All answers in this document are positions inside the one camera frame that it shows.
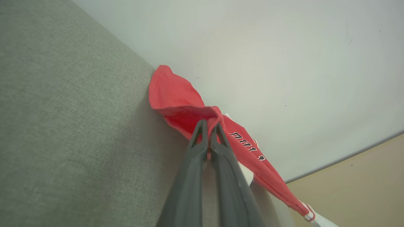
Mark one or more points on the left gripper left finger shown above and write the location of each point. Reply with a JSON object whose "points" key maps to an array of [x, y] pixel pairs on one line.
{"points": [[189, 183]]}

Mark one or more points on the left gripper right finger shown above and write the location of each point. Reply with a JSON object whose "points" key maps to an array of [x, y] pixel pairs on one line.
{"points": [[230, 189]]}

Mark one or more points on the grey fabric sofa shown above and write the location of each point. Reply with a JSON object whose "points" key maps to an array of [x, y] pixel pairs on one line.
{"points": [[63, 126]]}

